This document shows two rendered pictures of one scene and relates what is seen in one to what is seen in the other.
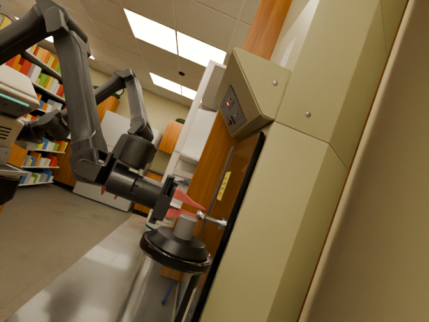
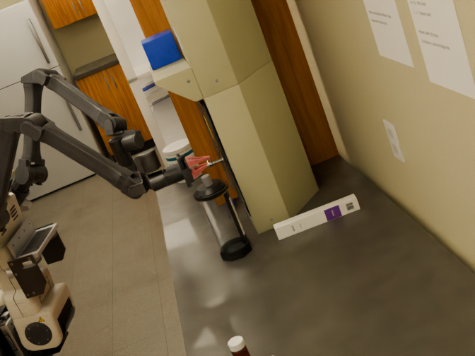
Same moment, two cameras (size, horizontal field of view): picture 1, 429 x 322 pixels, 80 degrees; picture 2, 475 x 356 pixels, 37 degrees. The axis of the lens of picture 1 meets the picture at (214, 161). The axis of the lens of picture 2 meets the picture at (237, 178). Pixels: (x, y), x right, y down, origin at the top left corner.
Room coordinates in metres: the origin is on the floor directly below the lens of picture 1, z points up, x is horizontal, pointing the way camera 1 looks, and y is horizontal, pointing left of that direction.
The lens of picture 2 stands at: (-1.57, -0.16, 1.87)
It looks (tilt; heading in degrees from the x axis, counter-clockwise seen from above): 20 degrees down; 2
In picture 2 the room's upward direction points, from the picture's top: 22 degrees counter-clockwise
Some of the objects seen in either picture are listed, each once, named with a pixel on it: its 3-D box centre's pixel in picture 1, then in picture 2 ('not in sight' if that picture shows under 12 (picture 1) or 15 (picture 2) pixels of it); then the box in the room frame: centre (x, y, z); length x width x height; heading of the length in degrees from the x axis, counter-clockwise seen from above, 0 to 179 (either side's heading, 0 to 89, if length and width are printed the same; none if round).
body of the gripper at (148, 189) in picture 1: (151, 193); (176, 173); (0.54, 0.10, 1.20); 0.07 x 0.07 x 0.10; 5
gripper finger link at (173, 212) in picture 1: (183, 204); (196, 163); (0.54, 0.03, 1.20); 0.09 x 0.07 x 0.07; 95
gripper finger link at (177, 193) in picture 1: (182, 207); (197, 165); (0.54, 0.03, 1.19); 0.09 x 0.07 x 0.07; 95
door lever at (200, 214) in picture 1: (207, 216); (213, 159); (0.53, -0.03, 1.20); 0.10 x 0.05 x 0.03; 4
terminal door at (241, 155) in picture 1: (216, 218); (220, 152); (0.61, -0.05, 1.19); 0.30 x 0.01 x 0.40; 4
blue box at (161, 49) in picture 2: not in sight; (160, 49); (0.69, 0.00, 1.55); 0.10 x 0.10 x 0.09; 5
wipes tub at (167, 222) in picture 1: (163, 216); (183, 160); (1.25, 0.14, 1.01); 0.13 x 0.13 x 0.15
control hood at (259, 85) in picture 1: (237, 105); (174, 81); (0.60, 0.00, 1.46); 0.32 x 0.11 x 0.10; 5
